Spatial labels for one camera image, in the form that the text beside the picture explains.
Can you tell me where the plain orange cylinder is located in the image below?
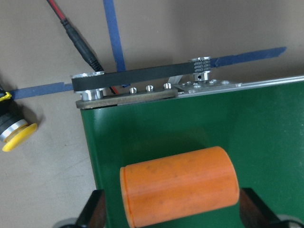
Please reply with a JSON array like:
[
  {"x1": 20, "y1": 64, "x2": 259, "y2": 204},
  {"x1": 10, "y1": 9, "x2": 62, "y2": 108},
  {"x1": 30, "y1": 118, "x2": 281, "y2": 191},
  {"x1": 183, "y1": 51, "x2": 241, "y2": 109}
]
[{"x1": 120, "y1": 146, "x2": 239, "y2": 228}]

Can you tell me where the red black power cable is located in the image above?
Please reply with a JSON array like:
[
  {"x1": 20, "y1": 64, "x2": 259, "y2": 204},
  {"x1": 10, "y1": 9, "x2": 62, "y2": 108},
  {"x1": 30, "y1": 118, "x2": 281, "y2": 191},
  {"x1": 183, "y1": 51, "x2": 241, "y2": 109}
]
[{"x1": 46, "y1": 0, "x2": 119, "y2": 95}]

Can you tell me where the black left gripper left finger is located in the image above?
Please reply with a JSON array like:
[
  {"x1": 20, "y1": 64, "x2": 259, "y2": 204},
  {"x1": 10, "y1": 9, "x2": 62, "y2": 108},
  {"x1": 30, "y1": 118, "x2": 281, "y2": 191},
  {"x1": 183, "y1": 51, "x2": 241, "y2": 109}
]
[{"x1": 76, "y1": 190, "x2": 106, "y2": 228}]

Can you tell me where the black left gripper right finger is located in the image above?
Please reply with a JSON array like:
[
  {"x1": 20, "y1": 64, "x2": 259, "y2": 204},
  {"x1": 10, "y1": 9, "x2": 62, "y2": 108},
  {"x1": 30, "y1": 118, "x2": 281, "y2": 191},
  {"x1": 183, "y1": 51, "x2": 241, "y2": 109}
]
[{"x1": 239, "y1": 188, "x2": 282, "y2": 228}]

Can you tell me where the green conveyor belt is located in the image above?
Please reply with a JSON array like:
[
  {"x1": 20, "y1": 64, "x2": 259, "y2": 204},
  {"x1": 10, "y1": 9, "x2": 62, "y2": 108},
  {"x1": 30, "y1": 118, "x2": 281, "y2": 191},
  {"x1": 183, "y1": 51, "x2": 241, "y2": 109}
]
[{"x1": 70, "y1": 56, "x2": 304, "y2": 228}]

